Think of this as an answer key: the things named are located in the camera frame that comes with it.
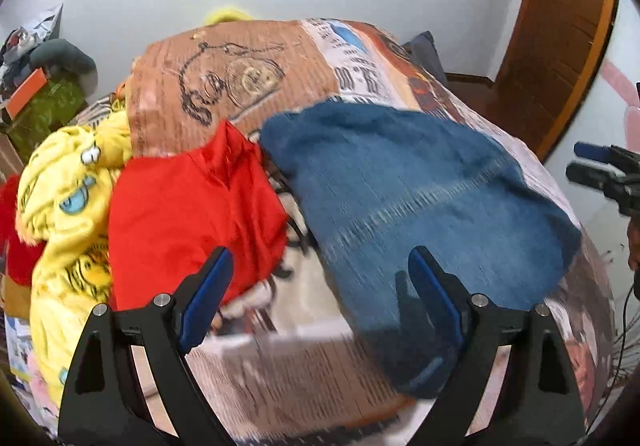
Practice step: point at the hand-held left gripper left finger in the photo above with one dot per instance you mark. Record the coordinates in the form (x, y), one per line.
(207, 293)

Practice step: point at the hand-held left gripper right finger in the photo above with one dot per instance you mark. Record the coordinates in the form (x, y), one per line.
(432, 293)

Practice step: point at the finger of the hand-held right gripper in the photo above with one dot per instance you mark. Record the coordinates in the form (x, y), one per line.
(585, 174)
(590, 151)

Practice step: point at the blue denim jacket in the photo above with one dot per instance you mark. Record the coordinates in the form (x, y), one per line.
(410, 206)

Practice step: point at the person's right forearm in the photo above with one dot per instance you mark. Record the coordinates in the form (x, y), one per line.
(635, 246)

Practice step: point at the red garment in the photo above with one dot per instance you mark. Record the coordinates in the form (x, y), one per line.
(190, 206)

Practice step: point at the brown wooden door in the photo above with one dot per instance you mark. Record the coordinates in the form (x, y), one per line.
(560, 25)

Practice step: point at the yellow cartoon print garment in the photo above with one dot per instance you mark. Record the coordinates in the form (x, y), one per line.
(65, 226)

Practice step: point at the grey pillow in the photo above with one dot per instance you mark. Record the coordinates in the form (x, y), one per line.
(425, 55)

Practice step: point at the red fuzzy cloth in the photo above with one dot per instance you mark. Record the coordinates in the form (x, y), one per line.
(20, 226)

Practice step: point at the printed blanket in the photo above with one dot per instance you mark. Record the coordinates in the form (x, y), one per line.
(240, 75)

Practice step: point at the green patterned bag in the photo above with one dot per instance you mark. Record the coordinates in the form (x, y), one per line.
(45, 115)

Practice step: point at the orange box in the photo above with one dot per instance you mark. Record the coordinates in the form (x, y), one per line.
(27, 93)

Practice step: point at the grey plush toy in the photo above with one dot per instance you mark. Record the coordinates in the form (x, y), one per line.
(65, 56)

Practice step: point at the yellow plush toy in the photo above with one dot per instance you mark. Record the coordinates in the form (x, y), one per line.
(227, 15)

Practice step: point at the white paper bag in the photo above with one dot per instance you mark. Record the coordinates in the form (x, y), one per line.
(42, 28)

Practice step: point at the pink wall sticker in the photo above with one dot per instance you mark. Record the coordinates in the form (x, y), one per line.
(622, 85)

